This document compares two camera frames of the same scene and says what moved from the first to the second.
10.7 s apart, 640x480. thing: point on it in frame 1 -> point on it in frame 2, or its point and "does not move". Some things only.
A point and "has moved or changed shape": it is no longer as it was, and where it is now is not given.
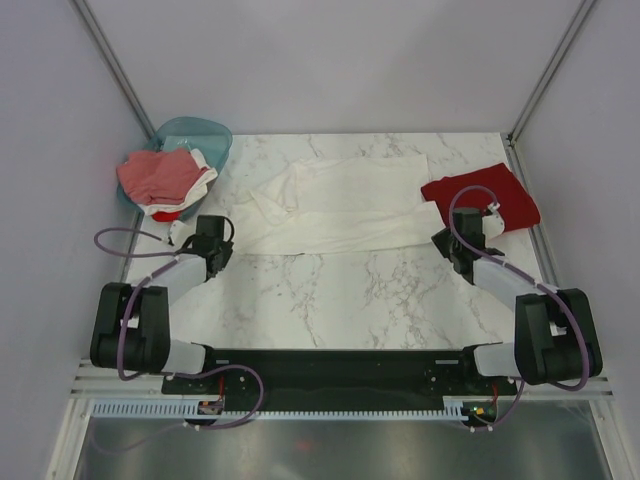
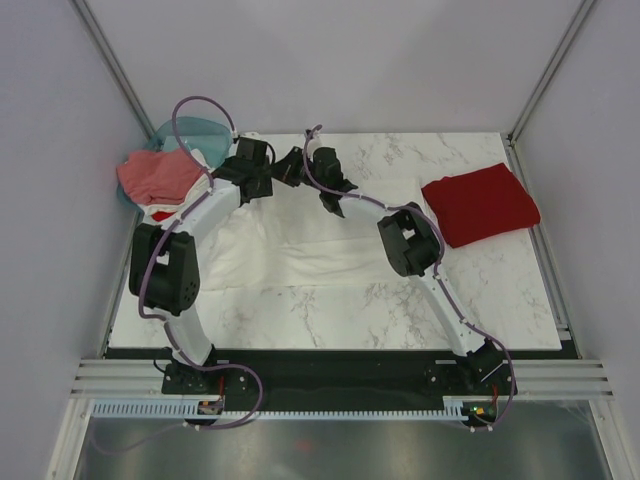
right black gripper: [440, 242] -> [283, 170]
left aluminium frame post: [110, 60] does not move
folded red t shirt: [517, 208] does not move
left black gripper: [226, 252] -> [266, 182]
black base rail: [343, 373] does not move
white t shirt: [339, 205] has moved or changed shape
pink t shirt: [158, 179] does not move
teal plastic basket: [211, 139] does not move
